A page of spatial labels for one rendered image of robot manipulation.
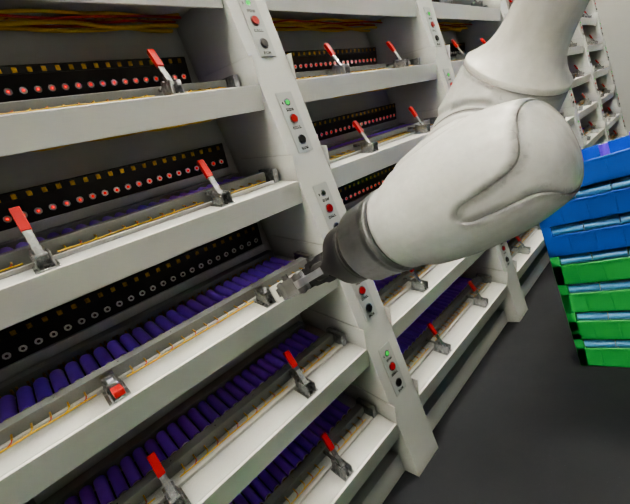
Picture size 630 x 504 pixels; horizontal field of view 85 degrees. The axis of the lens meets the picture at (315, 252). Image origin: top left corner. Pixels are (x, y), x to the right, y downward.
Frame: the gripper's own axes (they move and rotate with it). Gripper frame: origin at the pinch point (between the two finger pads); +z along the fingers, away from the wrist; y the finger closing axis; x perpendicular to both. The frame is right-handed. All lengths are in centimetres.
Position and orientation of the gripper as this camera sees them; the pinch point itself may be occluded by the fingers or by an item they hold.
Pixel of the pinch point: (287, 287)
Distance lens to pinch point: 56.5
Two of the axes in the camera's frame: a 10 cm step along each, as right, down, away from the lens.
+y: 7.0, -3.9, 6.0
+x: -5.1, -8.6, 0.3
